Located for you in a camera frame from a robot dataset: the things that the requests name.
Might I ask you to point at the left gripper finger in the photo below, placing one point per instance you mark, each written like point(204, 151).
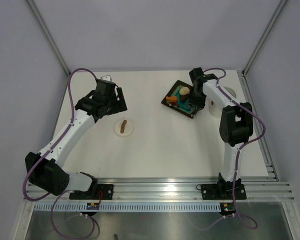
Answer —
point(120, 95)
point(116, 107)

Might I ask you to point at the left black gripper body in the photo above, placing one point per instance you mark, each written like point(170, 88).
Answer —
point(109, 100)

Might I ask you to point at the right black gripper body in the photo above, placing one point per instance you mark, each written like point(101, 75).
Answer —
point(198, 99)

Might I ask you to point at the white round bun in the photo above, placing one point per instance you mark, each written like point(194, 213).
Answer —
point(184, 91)

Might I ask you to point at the white cylindrical container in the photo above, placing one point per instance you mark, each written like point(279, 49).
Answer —
point(212, 107)

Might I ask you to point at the clear plastic tongs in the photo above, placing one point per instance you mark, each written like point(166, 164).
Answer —
point(193, 111)

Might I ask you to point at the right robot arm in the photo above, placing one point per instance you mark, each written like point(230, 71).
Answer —
point(235, 129)

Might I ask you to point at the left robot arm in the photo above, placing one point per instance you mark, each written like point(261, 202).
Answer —
point(45, 168)

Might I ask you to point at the white round lid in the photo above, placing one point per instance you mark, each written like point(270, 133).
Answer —
point(129, 128)

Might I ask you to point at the dark square teal plate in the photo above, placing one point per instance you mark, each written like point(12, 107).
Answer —
point(179, 106)

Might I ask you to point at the orange fried shrimp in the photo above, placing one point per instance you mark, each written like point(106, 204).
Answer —
point(171, 99)

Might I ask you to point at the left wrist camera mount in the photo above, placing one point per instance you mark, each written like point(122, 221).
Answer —
point(106, 78)

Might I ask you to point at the brown handle on lid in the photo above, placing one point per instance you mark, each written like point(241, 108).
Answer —
point(123, 125)

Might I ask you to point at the left aluminium frame post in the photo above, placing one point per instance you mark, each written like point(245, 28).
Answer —
point(34, 9)

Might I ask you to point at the aluminium frame post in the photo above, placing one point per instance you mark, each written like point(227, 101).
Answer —
point(265, 35)
point(34, 9)

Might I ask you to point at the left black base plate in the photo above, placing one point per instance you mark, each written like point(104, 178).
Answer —
point(105, 191)

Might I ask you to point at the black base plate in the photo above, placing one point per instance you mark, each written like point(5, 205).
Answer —
point(211, 192)
point(105, 191)

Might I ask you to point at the right aluminium frame post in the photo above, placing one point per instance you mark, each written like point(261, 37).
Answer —
point(265, 35)

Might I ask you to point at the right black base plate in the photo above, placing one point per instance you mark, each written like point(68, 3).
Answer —
point(211, 192)

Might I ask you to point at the white slotted cable duct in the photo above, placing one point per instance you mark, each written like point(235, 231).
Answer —
point(129, 207)

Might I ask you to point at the aluminium rail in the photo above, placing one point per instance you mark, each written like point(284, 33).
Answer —
point(185, 189)

